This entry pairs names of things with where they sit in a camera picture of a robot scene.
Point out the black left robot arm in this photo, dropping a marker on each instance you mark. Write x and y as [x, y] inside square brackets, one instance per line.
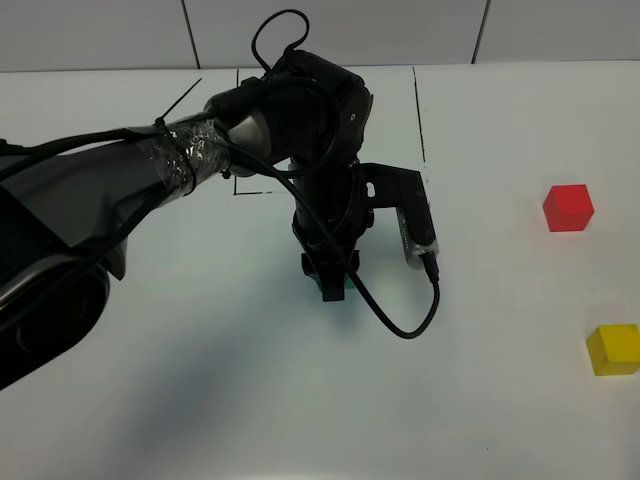
[69, 205]

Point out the yellow cube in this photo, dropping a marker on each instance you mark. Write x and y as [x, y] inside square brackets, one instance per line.
[614, 349]

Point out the red cube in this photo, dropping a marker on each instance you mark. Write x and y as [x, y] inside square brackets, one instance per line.
[568, 208]

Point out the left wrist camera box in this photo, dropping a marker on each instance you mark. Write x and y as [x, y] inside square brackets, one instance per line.
[403, 190]

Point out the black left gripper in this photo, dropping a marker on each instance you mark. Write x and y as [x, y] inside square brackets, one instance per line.
[329, 219]

